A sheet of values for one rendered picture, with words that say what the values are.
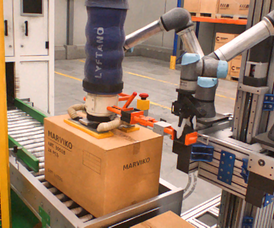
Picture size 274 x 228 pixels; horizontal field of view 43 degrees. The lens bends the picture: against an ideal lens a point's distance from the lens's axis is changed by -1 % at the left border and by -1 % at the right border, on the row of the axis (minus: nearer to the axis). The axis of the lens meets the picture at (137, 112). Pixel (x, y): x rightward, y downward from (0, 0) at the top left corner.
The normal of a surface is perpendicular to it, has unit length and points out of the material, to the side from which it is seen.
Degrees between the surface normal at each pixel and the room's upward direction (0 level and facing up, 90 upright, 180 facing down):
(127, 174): 90
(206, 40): 90
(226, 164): 90
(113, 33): 76
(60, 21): 91
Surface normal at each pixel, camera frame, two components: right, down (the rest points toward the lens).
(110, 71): 0.44, 0.01
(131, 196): 0.69, 0.25
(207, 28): -0.73, 0.14
